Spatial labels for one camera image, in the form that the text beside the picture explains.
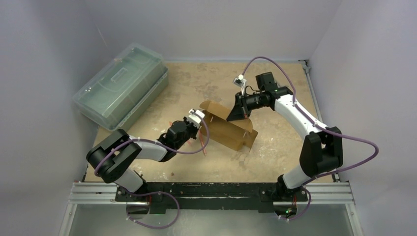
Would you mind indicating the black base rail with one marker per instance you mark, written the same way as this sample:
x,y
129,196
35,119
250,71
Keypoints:
x,y
264,197

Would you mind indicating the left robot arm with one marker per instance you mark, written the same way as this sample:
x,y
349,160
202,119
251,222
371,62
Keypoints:
x,y
112,157

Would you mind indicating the clear plastic storage box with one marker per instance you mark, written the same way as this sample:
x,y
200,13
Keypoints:
x,y
122,90

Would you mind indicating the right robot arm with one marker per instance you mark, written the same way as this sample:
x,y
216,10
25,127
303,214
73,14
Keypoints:
x,y
321,150

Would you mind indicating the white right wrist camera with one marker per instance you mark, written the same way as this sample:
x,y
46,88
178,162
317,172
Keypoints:
x,y
241,82

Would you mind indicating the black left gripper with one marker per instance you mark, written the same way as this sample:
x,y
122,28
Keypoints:
x,y
195,129

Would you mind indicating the brown cardboard box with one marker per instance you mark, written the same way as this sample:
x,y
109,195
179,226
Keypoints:
x,y
232,134

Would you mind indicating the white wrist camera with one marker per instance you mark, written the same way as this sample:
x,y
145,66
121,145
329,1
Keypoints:
x,y
195,117
241,82

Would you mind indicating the aluminium frame rail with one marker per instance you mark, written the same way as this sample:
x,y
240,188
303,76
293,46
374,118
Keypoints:
x,y
92,210

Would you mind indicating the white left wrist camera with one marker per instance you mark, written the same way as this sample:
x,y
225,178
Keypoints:
x,y
195,117

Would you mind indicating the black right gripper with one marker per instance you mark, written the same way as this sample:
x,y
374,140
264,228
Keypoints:
x,y
243,106

